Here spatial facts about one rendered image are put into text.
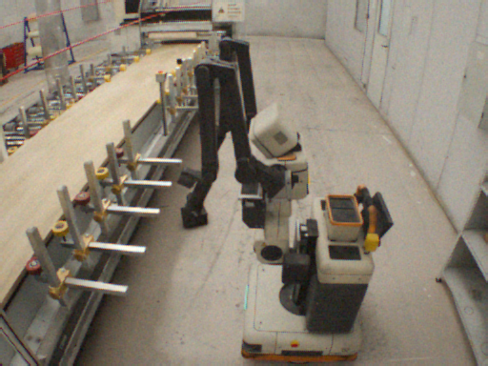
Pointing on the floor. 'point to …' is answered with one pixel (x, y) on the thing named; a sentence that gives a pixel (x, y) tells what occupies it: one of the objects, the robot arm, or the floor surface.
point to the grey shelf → (472, 272)
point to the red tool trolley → (14, 54)
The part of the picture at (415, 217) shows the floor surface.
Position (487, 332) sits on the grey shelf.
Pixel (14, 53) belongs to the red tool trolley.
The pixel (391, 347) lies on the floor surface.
